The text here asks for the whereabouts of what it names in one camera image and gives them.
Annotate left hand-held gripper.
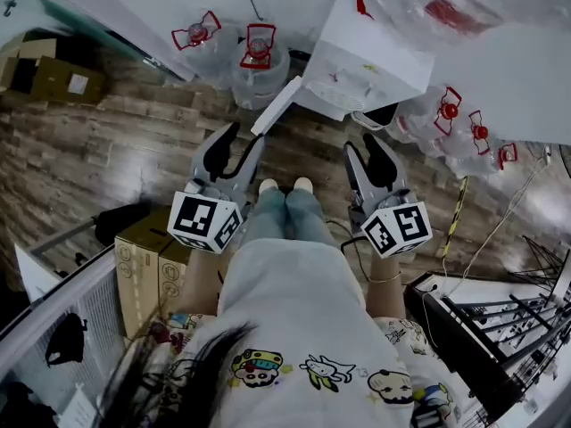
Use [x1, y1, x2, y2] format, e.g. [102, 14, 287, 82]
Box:
[167, 121, 268, 255]

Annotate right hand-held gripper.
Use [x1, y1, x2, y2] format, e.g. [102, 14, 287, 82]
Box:
[343, 132, 434, 259]

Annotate white water dispenser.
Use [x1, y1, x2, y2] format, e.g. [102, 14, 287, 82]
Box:
[294, 0, 437, 123]

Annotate person's left forearm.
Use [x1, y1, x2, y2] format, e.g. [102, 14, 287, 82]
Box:
[178, 245, 227, 318]

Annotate person's right forearm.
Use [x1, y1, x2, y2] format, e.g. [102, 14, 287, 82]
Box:
[368, 251, 408, 320]

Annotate clear water bottle red label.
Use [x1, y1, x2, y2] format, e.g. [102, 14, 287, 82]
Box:
[356, 0, 508, 57]

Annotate black trash bin white rim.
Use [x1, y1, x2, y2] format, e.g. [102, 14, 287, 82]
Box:
[350, 102, 401, 132]

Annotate person's left leg blue jeans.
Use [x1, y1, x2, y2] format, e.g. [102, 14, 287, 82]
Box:
[243, 188, 289, 244]

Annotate person's leg blue jeans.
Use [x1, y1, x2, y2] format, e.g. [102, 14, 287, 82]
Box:
[243, 188, 289, 244]
[285, 187, 338, 249]

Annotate person's right leg blue jeans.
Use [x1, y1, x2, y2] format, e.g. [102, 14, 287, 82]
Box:
[285, 187, 338, 249]

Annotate yellow black striped strip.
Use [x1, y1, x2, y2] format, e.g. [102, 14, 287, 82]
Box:
[441, 175, 469, 259]

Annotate black bag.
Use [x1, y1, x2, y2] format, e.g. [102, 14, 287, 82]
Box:
[95, 202, 152, 248]

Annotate person's white cartoon-print shirt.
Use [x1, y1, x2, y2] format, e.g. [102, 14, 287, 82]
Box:
[95, 237, 463, 428]

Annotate white mesh panel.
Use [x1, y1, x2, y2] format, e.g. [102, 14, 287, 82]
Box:
[0, 243, 128, 428]

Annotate brown cardboard box white label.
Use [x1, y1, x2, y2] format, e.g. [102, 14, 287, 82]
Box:
[29, 54, 107, 106]

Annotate glass partition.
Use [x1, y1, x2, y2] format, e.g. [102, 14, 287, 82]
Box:
[0, 0, 191, 83]

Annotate white paper sheet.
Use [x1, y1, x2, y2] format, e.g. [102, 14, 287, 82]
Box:
[12, 243, 62, 303]

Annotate open brown cardboard box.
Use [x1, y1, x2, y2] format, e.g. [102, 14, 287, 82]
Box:
[0, 30, 58, 95]

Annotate small black flat object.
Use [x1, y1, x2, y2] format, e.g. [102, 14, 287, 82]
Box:
[44, 312, 89, 368]

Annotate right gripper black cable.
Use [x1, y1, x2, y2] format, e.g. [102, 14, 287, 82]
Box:
[340, 219, 375, 284]

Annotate thin white cable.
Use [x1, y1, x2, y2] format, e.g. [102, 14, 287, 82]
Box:
[440, 147, 554, 296]

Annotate black wire rack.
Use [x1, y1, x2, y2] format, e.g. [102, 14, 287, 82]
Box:
[508, 234, 571, 287]

